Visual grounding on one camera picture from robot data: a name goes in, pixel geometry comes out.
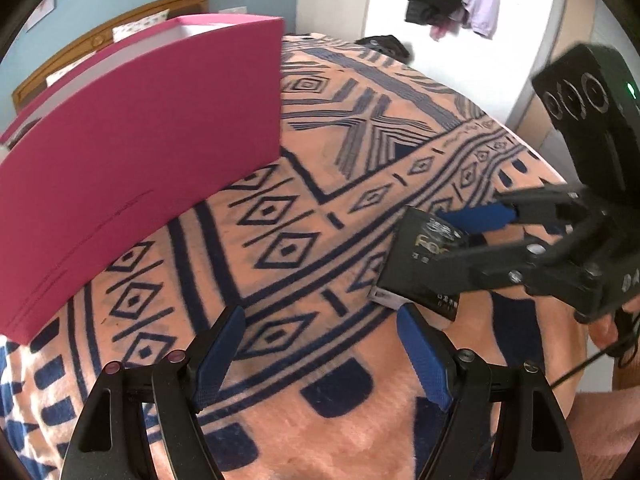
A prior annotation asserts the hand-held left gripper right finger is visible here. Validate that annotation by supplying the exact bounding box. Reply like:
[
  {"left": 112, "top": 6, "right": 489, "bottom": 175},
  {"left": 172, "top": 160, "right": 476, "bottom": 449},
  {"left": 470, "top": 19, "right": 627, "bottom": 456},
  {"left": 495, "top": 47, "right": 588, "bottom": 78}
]
[{"left": 396, "top": 304, "right": 583, "bottom": 480}]

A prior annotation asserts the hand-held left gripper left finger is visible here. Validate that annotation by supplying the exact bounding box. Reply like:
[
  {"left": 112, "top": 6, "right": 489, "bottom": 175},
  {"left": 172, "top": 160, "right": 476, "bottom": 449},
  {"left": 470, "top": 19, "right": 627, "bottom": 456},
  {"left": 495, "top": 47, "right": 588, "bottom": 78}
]
[{"left": 60, "top": 305, "right": 247, "bottom": 480}]

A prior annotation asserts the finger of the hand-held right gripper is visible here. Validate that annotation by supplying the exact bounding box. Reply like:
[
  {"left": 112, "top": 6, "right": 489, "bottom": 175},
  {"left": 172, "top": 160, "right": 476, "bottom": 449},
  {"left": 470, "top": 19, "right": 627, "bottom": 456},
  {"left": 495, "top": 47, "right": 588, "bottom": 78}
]
[
  {"left": 441, "top": 185, "right": 589, "bottom": 236},
  {"left": 436, "top": 236, "right": 607, "bottom": 296}
]

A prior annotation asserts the black packet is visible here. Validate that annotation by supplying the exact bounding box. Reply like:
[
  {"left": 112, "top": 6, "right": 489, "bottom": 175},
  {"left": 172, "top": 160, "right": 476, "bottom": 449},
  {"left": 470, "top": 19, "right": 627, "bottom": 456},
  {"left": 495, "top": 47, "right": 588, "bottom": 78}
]
[{"left": 369, "top": 206, "right": 494, "bottom": 322}]

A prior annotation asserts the pink box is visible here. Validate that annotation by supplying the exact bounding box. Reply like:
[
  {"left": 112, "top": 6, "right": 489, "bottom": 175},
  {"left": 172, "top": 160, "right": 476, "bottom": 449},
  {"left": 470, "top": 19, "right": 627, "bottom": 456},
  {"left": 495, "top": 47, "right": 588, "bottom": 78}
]
[{"left": 0, "top": 14, "right": 286, "bottom": 345}]

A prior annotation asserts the person's right forearm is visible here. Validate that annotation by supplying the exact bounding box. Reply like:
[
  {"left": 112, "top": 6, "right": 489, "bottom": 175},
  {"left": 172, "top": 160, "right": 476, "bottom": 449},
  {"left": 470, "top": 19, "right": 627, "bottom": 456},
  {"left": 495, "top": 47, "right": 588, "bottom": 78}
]
[{"left": 565, "top": 350, "right": 640, "bottom": 480}]

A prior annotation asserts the person's right hand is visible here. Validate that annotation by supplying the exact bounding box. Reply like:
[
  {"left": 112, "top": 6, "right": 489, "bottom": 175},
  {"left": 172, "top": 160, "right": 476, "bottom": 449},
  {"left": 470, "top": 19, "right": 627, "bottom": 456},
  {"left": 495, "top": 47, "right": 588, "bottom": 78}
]
[{"left": 587, "top": 304, "right": 640, "bottom": 359}]

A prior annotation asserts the orange navy patterned blanket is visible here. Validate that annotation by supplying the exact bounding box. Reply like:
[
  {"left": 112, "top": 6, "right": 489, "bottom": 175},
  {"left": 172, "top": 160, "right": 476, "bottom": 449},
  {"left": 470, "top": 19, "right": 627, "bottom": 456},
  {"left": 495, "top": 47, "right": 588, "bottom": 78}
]
[{"left": 0, "top": 35, "right": 592, "bottom": 480}]

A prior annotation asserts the pink garment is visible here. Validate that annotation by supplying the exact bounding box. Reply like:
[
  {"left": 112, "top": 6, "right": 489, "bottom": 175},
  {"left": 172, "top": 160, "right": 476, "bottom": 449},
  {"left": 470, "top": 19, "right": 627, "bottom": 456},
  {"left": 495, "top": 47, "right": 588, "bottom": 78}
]
[{"left": 429, "top": 14, "right": 467, "bottom": 42}]

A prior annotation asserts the dark cloth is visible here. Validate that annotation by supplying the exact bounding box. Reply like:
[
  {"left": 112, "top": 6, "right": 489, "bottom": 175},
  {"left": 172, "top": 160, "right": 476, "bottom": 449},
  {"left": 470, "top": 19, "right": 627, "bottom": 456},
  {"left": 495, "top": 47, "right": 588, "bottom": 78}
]
[{"left": 354, "top": 35, "right": 414, "bottom": 64}]

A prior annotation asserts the white printed pillow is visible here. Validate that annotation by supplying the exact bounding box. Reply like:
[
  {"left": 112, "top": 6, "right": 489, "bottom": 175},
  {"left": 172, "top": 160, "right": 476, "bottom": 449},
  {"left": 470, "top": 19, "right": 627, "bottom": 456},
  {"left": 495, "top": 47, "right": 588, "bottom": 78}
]
[
  {"left": 112, "top": 10, "right": 172, "bottom": 44},
  {"left": 46, "top": 61, "right": 87, "bottom": 87}
]

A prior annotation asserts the wooden headboard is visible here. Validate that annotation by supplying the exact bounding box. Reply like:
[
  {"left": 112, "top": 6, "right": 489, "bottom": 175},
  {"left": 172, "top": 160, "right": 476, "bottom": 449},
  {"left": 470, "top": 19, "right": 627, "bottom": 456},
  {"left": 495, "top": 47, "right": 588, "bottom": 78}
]
[{"left": 11, "top": 0, "right": 210, "bottom": 113}]

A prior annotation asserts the black cable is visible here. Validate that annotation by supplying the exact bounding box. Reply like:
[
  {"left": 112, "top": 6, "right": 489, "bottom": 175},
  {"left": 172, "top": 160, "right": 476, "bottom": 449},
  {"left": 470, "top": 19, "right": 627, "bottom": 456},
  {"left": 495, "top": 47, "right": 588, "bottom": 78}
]
[{"left": 550, "top": 310, "right": 640, "bottom": 389}]

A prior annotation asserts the framed wall picture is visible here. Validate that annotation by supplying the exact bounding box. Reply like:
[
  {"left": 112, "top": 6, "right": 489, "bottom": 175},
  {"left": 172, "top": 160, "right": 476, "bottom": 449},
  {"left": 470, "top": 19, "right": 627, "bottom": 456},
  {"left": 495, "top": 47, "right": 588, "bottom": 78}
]
[{"left": 25, "top": 0, "right": 59, "bottom": 32}]

